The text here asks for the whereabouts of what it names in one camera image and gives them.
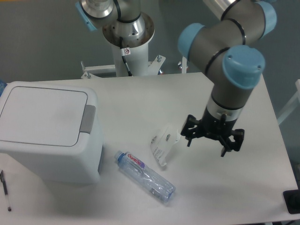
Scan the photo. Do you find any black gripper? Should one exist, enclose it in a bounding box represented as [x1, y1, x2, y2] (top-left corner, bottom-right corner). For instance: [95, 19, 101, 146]
[180, 108, 245, 157]

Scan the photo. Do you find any white push-lid trash can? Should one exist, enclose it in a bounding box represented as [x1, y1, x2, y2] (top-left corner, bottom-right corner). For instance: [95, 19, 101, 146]
[0, 82, 103, 184]

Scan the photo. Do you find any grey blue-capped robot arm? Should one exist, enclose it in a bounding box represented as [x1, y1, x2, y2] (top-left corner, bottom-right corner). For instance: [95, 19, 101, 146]
[75, 0, 277, 155]

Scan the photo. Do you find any torn white paper package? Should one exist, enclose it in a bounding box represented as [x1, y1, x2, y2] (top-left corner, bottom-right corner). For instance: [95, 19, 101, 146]
[150, 124, 181, 167]

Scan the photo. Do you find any clear plastic water bottle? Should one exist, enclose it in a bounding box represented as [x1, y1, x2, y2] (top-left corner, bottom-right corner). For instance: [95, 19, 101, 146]
[114, 150, 176, 203]

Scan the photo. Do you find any black device at table edge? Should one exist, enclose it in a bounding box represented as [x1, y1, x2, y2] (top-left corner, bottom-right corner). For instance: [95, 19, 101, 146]
[283, 189, 300, 214]

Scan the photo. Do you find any black and clear pen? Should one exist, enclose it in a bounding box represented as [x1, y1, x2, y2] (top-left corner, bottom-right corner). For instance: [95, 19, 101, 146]
[0, 170, 12, 212]

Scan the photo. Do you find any blue object at left edge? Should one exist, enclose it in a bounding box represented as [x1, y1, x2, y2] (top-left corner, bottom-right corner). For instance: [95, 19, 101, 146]
[0, 80, 7, 95]

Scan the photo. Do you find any white frame post with bolt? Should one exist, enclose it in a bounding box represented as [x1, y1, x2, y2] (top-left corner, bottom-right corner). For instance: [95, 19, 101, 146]
[178, 56, 188, 74]

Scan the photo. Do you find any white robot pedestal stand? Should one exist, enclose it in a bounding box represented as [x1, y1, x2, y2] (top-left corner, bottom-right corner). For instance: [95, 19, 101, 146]
[81, 12, 166, 79]

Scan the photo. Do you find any black cable on pedestal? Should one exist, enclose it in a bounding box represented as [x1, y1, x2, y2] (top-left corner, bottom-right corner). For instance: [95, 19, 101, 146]
[119, 36, 134, 77]

